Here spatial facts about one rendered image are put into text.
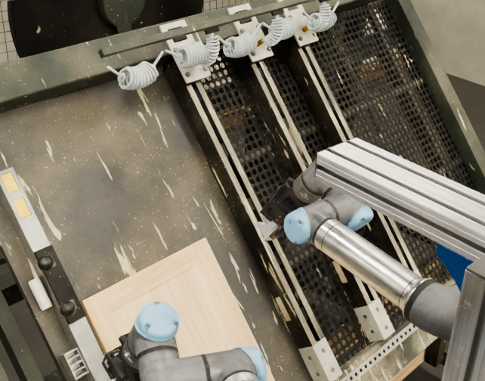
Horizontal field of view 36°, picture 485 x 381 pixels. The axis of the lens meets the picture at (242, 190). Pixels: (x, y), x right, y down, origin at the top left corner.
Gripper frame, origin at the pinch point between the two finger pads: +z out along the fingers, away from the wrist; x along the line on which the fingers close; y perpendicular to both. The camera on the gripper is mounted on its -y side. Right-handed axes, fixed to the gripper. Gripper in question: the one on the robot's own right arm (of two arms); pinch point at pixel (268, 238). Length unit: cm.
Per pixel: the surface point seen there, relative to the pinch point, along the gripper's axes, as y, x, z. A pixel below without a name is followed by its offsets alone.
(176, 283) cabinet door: 10.8, 9.0, 27.9
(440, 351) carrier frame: -109, -98, 84
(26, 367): 28, 51, 39
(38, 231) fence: 47, 29, 21
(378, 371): -60, -20, 35
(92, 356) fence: 17, 42, 30
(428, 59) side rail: -18, -142, 2
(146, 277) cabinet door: 18.6, 14.6, 26.8
